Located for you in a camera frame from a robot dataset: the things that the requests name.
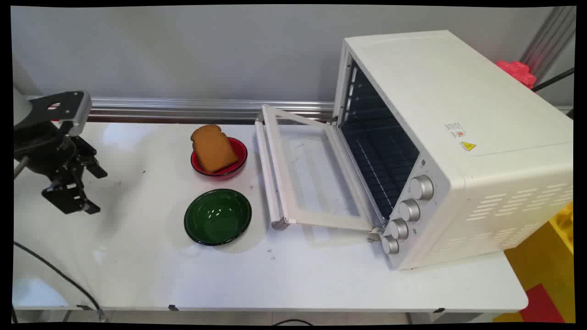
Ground largest silver oven knob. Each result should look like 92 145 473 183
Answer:
409 174 435 201

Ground yellow corrugated block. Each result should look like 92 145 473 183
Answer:
548 202 575 255

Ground aluminium frame post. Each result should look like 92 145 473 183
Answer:
521 6 576 84

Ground red bowl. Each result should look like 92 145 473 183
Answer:
190 137 249 180

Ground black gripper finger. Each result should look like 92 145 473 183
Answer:
71 136 109 180
41 169 101 215

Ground black cable on table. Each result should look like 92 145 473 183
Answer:
13 241 109 322

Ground aluminium rail along wall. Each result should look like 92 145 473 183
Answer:
25 96 574 123

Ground white glass oven door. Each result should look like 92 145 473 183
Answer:
255 104 387 232

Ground black slanted rod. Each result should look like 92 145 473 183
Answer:
532 67 575 93

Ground red crumpled object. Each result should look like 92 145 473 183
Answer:
495 60 537 91

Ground green bowl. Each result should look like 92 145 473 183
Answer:
183 188 253 247

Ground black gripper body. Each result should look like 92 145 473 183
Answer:
14 121 78 185

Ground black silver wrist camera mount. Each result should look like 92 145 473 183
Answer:
28 91 93 137

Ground white toaster oven body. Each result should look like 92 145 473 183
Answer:
332 30 574 271

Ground brown toast slice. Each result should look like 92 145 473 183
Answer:
190 124 239 174

